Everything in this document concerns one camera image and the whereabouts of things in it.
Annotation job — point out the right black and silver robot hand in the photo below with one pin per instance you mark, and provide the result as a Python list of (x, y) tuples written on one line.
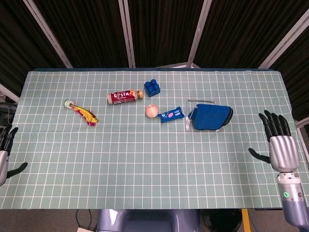
[(283, 152)]

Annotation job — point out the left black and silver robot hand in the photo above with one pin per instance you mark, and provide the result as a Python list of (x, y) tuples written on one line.
[(3, 162)]

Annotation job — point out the black and blue cloth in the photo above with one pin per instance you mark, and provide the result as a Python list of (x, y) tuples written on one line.
[(210, 116)]

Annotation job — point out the dark pleated screen panel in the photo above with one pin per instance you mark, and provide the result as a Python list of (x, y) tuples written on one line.
[(297, 79), (14, 43), (164, 31), (246, 29), (89, 31)]

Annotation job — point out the green grid tablecloth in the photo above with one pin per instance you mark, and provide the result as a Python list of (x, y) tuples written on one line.
[(96, 157)]

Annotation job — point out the colourful feather shuttlecock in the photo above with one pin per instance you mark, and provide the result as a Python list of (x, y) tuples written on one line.
[(84, 113)]

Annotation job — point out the white paper sheet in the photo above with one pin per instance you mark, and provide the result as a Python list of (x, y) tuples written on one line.
[(84, 230)]

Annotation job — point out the blue snack packet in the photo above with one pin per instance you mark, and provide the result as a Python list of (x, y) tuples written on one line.
[(170, 115)]

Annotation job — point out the red Costa coffee bottle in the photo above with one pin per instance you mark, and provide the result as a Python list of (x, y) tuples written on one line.
[(123, 96)]

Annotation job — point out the pink ball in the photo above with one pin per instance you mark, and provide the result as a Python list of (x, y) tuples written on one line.
[(152, 111)]

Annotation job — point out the blue building block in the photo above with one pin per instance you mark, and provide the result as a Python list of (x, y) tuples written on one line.
[(152, 90)]

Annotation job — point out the purple grey robot torso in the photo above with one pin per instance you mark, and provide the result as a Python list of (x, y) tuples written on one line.
[(144, 221)]

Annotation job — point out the white screen frame post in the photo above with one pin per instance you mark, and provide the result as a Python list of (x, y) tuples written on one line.
[(127, 33), (199, 33), (301, 123), (286, 41), (48, 33), (9, 94)]

